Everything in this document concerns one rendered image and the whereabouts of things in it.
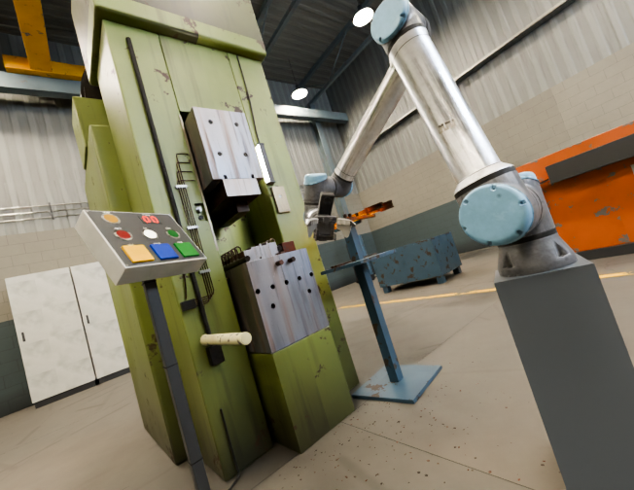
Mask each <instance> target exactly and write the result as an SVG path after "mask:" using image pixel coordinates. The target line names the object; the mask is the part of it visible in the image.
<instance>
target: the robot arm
mask: <svg viewBox="0 0 634 490"><path fill-rule="evenodd" d="M370 32H371V36H372V38H373V40H374V41H375V42H376V43H377V44H379V45H381V46H382V47H383V49H384V50H385V51H386V53H387V55H388V57H389V60H390V67H389V69H388V71H387V73H386V75H385V77H384V79H383V81H382V83H381V84H380V86H379V88H378V90H377V92H376V94H375V96H374V98H373V100H372V101H371V103H370V105H369V107H368V109H367V111H366V113H365V114H364V116H363V118H362V120H361V122H360V124H359V126H358V128H357V130H356V131H355V133H354V135H353V137H352V139H351V141H350V143H349V145H348V147H347V148H346V150H345V152H344V154H343V156H342V158H341V160H340V162H339V164H338V165H337V167H336V169H335V171H334V173H333V175H332V176H327V174H326V173H316V174H306V175H305V176H304V182H303V184H304V213H303V220H304V222H305V225H306V226H307V233H308V237H309V238H310V237H311V235H312V231H313V238H314V240H315V241H317V240H319V241H327V240H334V241H336V234H335V223H336V228H337V229H339V230H341V231H342V233H343V236H344V237H346V238H347V237H348V236H349V233H350V230H351V227H355V226H356V224H355V223H354V222H352V221H351V220H349V219H345V218H338V217H336V216H331V214H332V209H333V204H334V199H335V198H342V197H346V196H348V195H349V194H350V193H351V192H352V189H353V183H352V182H353V180H354V177H355V176H356V174H357V172H358V171H359V169H360V167H361V165H362V164H363V162H364V160H365V159H366V157H367V155H368V153H369V152H370V149H371V148H372V146H373V144H374V142H375V141H376V139H377V137H378V136H379V134H380V132H381V130H382V129H383V127H384V125H385V124H386V123H387V121H388V119H389V118H390V116H391V114H392V112H393V111H394V109H395V107H396V106H397V104H398V102H399V100H400V99H401V97H402V95H403V94H404V92H405V89H407V91H408V93H409V95H410V97H411V99H412V101H413V103H414V104H415V106H416V108H417V110H418V112H419V114H420V116H421V118H422V120H423V121H424V123H425V124H426V126H427V128H428V130H429V132H430V134H431V135H432V137H433V139H434V141H435V143H436V145H437V147H438V149H439V151H440V153H441V155H442V157H443V159H444V161H445V163H446V165H447V167H448V168H449V170H450V172H451V174H452V176H453V178H454V180H455V182H456V184H457V187H456V190H455V193H454V196H455V198H456V200H457V202H458V204H459V206H460V210H459V221H460V225H461V227H462V229H463V231H464V232H465V233H466V234H467V235H468V236H469V237H470V238H471V239H472V240H474V241H476V242H478V243H481V244H484V245H489V246H498V249H499V257H498V271H499V274H500V276H503V277H515V276H524V275H530V274H536V273H541V272H546V271H550V270H554V269H557V268H560V267H563V266H566V265H569V264H572V263H575V262H576V261H577V260H578V258H577V256H576V253H575V252H574V251H573V250H572V249H571V247H570V246H569V245H568V244H567V243H566V242H565V241H564V240H563V239H562V238H561V237H560V236H559V234H558V232H557V230H556V227H555V224H554V222H553V219H552V217H551V215H550V212H549V209H548V207H547V204H546V200H545V197H544V194H543V192H542V189H541V186H540V182H539V180H538V179H537V177H536V175H535V174H534V173H533V172H521V173H518V172H517V170H516V169H515V167H514V165H513V164H509V163H504V162H501V161H500V160H499V158H498V156H497V155H496V153H495V151H494V149H493V148H492V146H491V144H490V142H489V141H488V139H487V137H486V135H485V134H484V132H483V130H482V128H481V127H480V125H479V123H478V121H477V119H476V117H475V115H474V113H473V112H472V110H471V108H470V106H469V105H468V103H467V101H466V99H465V98H464V96H463V94H462V92H461V91H460V89H459V88H458V86H457V85H456V83H455V81H454V79H453V77H452V76H451V74H450V72H449V70H448V69H447V67H446V65H445V63H444V62H443V60H442V58H441V56H440V54H439V52H438V50H437V49H436V47H435V45H434V43H433V41H432V40H431V27H430V23H429V21H428V20H427V18H426V17H425V16H424V15H422V14H421V13H420V12H419V11H418V10H417V9H416V8H414V7H413V6H412V5H411V4H410V3H409V2H408V0H384V1H383V2H382V3H381V4H380V5H379V7H378V8H377V10H376V11H375V13H374V15H373V18H372V22H371V26H370ZM334 235H335V238H334Z"/></svg>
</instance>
